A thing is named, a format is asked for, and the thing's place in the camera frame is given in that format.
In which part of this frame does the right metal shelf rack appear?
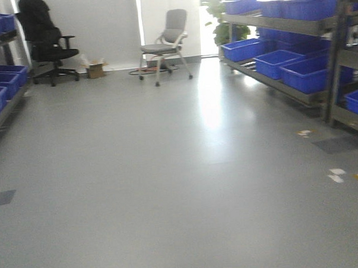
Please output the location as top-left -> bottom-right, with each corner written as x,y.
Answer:
221,0 -> 358,131

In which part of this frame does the metal shelf rack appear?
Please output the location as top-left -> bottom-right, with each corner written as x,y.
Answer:
0,30 -> 30,128
221,0 -> 358,131

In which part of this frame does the left metal shelf rack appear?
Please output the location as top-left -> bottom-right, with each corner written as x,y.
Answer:
0,30 -> 30,128

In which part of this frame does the grey folding chair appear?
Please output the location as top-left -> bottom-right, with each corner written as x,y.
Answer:
138,9 -> 193,87

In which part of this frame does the open cardboard box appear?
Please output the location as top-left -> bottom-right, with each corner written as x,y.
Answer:
81,58 -> 108,79

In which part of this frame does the blue bin lower back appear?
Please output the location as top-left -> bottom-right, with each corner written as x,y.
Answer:
221,39 -> 267,62

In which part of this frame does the green potted plant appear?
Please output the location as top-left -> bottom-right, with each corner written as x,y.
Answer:
201,0 -> 253,47

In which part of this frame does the blue bin lower middle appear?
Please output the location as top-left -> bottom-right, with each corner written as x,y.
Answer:
254,50 -> 305,80

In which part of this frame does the blue bin lower front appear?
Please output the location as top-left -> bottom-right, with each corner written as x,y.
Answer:
281,55 -> 328,95

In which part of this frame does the blue bin upper back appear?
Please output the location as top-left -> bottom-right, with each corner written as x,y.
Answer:
223,0 -> 260,15

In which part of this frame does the black office chair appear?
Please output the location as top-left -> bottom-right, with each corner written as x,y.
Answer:
16,0 -> 80,87

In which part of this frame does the blue bin left lower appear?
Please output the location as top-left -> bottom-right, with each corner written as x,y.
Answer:
0,65 -> 28,113

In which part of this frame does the blue bin upper front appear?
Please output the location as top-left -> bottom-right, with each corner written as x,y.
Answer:
257,0 -> 337,21

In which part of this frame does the orange cable on floor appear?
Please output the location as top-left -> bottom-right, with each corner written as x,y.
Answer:
127,65 -> 180,77

